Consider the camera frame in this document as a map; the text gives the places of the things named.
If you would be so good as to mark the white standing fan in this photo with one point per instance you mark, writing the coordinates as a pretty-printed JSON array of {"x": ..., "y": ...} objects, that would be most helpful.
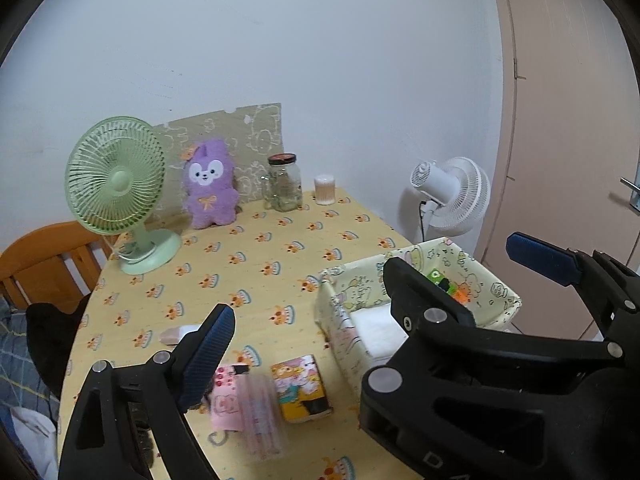
[{"x": 460, "y": 195}]

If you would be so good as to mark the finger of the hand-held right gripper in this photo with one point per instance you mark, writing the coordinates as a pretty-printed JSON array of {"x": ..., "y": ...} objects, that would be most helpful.
[
  {"x": 540, "y": 257},
  {"x": 425, "y": 290}
]

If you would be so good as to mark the white tissue pack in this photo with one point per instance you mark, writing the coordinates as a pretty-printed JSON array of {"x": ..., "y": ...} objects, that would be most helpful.
[{"x": 377, "y": 330}]

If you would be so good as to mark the yellow printed tablecloth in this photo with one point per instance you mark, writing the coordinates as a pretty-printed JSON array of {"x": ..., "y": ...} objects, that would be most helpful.
[{"x": 250, "y": 240}]

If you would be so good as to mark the white plastic bag roll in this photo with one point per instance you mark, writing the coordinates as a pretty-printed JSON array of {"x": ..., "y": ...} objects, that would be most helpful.
[{"x": 177, "y": 335}]

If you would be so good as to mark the white cloth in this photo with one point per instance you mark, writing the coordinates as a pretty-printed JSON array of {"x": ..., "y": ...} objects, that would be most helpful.
[{"x": 35, "y": 440}]

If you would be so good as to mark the wooden chair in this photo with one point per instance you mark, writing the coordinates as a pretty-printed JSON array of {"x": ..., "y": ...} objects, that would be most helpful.
[{"x": 45, "y": 255}]

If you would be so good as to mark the purple plush toy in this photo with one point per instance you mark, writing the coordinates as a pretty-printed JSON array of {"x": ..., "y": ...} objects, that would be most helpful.
[{"x": 207, "y": 185}]

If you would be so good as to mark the pink door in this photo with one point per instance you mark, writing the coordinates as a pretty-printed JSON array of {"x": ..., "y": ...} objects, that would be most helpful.
[{"x": 560, "y": 110}]

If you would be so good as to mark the beige printed board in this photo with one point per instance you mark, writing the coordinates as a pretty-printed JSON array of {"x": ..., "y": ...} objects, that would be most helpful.
[{"x": 250, "y": 130}]

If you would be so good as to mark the blue plaid blanket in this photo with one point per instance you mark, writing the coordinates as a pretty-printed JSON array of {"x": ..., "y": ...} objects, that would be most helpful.
[{"x": 20, "y": 375}]

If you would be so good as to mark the glass jar with dark lid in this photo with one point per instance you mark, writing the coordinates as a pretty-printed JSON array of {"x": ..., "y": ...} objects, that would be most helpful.
[{"x": 284, "y": 182}]

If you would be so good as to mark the green desk fan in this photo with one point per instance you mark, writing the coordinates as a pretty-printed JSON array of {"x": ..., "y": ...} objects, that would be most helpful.
[{"x": 117, "y": 177}]

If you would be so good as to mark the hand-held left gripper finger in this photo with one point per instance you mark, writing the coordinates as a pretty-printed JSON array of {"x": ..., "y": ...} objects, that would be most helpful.
[{"x": 210, "y": 355}]

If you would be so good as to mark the black cloth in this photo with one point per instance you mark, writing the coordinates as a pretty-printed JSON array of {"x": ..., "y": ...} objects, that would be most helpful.
[{"x": 52, "y": 340}]

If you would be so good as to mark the pink translucent packet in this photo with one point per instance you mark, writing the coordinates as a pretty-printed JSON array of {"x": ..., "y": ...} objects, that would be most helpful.
[{"x": 265, "y": 420}]

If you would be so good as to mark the cotton swab container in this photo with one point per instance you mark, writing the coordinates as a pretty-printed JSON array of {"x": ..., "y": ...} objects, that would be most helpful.
[{"x": 324, "y": 191}]

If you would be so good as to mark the yellow printed tissue pack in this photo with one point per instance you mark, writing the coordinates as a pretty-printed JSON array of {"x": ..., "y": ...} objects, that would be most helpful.
[{"x": 300, "y": 382}]

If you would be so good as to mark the cream printed fabric basket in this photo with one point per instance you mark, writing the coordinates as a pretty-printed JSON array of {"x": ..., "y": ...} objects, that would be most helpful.
[{"x": 350, "y": 292}]

